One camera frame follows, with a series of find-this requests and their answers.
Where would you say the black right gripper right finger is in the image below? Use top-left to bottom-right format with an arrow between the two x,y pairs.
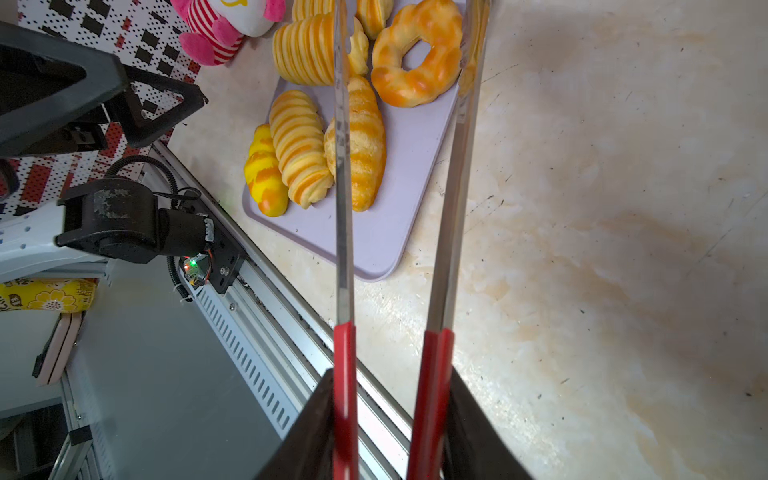
443,369 -> 533,480

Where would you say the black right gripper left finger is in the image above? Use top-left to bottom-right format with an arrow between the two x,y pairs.
256,369 -> 334,480

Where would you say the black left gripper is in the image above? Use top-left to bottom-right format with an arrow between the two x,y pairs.
1,22 -> 208,157

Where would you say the steel tongs red handle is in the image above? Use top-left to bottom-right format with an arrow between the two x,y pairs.
333,1 -> 492,479

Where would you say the ring shaped donut bread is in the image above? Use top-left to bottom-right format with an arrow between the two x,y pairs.
371,1 -> 463,108

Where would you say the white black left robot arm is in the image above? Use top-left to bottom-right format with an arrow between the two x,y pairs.
1,23 -> 214,281

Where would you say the yellow orange striped bread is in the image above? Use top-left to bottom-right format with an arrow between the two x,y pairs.
244,123 -> 289,217

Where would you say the lower ridged long bread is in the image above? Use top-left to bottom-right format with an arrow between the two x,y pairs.
269,90 -> 334,209

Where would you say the ridged long bread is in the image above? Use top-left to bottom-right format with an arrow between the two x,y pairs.
269,90 -> 334,209
272,13 -> 334,86
291,0 -> 394,22

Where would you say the striped croissant bread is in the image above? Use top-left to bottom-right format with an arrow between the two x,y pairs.
348,75 -> 387,212

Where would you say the upper ridged long bread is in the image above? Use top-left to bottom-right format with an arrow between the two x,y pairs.
291,0 -> 394,22

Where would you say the pink striped plush toy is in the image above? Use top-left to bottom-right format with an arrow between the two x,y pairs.
171,0 -> 286,66

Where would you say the yellow floral box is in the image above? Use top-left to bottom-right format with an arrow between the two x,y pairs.
1,278 -> 98,313

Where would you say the lavender plastic tray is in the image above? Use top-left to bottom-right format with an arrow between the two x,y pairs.
241,0 -> 469,283

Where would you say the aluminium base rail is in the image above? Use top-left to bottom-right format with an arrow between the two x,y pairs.
149,140 -> 433,480

